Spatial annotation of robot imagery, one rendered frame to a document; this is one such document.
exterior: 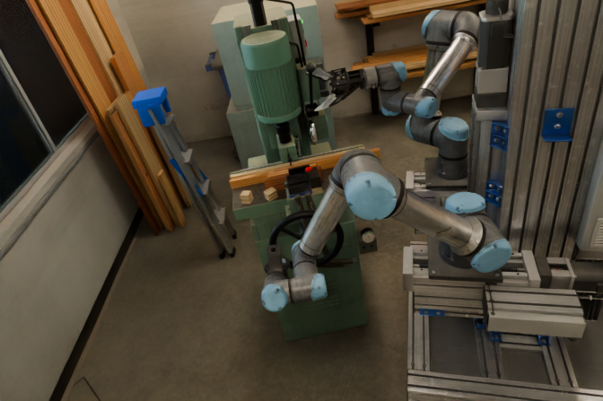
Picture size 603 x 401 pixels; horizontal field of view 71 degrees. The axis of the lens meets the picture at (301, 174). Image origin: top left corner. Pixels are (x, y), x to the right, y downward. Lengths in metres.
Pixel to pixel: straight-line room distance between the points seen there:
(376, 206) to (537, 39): 0.63
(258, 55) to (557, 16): 0.89
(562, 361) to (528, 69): 1.20
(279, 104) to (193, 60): 2.58
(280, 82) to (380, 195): 0.70
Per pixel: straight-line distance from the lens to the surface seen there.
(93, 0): 3.39
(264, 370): 2.30
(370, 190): 1.02
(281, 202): 1.72
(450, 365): 2.00
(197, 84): 4.19
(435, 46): 1.80
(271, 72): 1.55
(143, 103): 2.40
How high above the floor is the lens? 1.90
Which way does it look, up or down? 33 degrees down
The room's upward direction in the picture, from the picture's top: 12 degrees counter-clockwise
